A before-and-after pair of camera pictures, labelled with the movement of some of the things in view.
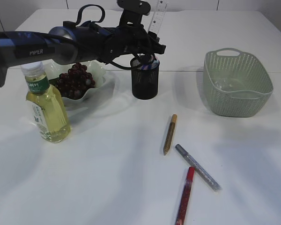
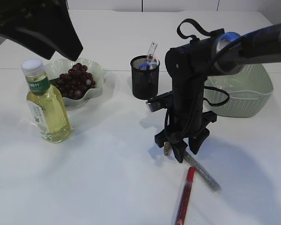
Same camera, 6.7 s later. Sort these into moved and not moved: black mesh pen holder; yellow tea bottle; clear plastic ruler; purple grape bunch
Moved: clear plastic ruler
Not moved: purple grape bunch; black mesh pen holder; yellow tea bottle
